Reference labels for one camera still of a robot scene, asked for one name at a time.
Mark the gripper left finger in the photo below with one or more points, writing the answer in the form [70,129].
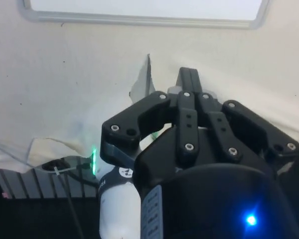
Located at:
[188,129]

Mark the whiteboard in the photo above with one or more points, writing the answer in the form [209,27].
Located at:
[144,10]

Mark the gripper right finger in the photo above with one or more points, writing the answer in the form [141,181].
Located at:
[218,124]

